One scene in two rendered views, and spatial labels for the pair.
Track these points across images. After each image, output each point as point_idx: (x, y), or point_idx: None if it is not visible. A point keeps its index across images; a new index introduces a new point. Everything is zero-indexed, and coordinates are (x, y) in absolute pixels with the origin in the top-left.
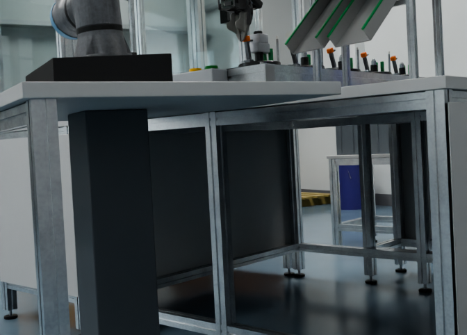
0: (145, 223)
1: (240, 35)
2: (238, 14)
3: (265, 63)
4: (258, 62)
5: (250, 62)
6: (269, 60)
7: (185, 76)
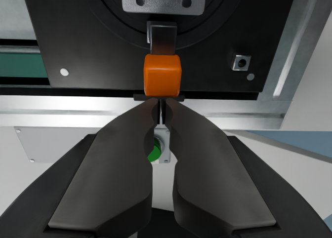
0: None
1: (162, 120)
2: (101, 229)
3: (280, 129)
4: (206, 36)
5: (180, 48)
6: None
7: None
